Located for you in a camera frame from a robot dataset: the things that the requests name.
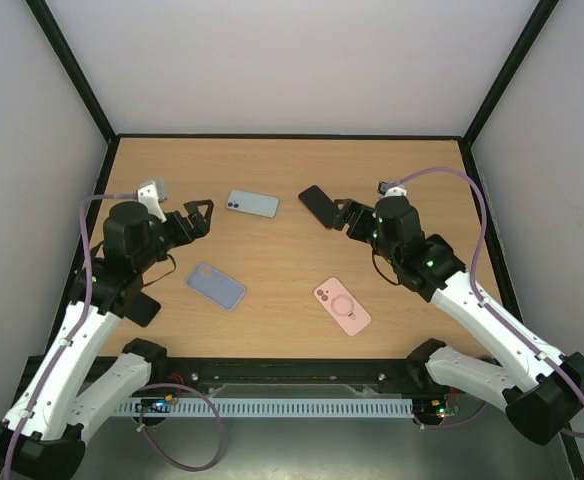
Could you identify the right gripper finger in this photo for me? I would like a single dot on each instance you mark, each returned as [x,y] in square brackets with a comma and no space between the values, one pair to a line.
[344,205]
[341,219]

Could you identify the grey slotted cable duct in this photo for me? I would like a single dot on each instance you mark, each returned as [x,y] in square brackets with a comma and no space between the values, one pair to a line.
[270,408]

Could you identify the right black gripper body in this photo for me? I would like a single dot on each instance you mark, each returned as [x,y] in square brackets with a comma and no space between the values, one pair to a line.
[352,216]

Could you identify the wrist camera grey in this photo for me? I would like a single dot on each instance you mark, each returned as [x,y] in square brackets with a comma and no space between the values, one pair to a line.
[152,194]
[391,188]

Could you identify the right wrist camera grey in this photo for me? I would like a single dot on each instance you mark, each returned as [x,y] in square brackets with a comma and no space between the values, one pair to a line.
[391,188]

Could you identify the light blue phone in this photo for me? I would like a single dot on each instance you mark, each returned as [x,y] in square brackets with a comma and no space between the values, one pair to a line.
[252,203]

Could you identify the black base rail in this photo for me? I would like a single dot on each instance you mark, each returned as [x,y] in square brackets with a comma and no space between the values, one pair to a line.
[407,376]

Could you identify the lavender phone case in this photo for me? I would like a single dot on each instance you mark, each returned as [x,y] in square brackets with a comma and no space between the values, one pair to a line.
[216,286]

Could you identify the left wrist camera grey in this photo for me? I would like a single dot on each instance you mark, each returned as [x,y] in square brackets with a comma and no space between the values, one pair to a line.
[152,194]

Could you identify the pink phone case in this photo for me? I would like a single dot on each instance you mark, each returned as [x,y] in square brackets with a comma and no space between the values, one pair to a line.
[342,306]

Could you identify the dark phone magenta edge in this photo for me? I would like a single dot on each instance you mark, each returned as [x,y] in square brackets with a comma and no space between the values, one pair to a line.
[325,210]

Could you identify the black aluminium frame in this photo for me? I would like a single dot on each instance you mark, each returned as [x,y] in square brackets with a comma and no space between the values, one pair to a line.
[539,17]

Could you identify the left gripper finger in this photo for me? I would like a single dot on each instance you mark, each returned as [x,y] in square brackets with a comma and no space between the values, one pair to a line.
[199,208]
[201,224]

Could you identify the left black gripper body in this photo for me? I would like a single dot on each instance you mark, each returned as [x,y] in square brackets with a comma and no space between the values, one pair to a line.
[180,237]

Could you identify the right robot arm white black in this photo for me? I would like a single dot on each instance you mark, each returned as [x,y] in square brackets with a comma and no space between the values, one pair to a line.
[537,386]

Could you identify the black flat object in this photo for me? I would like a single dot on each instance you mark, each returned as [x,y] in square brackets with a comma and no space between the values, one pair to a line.
[143,310]

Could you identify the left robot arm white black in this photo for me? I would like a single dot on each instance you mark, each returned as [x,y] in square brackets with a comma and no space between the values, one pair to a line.
[45,433]

